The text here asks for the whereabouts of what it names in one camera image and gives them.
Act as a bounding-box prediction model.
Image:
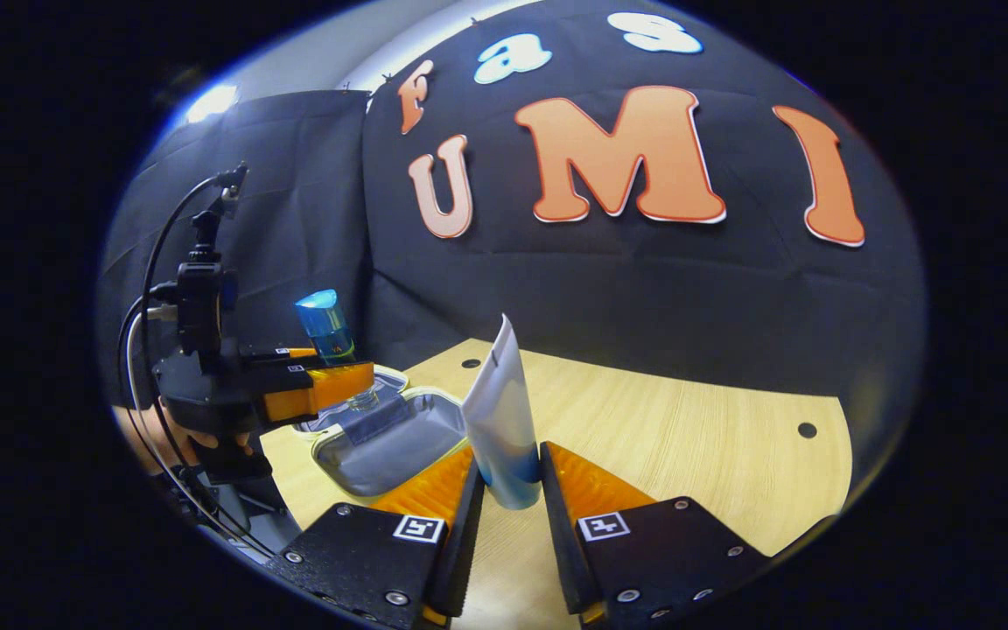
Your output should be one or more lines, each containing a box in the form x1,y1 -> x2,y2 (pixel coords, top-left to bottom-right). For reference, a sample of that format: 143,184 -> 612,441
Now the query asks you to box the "blue skin care bottle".
294,289 -> 382,412

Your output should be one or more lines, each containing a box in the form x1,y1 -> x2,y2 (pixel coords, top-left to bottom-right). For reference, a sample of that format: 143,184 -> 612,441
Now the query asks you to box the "cream yellow small suitcase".
292,366 -> 476,500

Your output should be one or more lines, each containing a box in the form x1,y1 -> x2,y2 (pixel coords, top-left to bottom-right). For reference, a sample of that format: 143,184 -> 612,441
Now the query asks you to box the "black backdrop cloth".
97,0 -> 929,491

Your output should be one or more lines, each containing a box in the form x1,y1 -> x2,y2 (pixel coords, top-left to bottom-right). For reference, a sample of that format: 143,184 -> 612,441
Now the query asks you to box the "white blue skin care tube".
460,313 -> 544,511

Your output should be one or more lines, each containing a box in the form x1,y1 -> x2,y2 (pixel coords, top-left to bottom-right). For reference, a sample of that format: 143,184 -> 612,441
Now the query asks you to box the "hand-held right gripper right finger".
539,442 -> 772,629

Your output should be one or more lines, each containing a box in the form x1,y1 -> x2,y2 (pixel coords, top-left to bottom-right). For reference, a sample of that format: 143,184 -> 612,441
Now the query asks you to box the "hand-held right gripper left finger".
266,442 -> 486,630

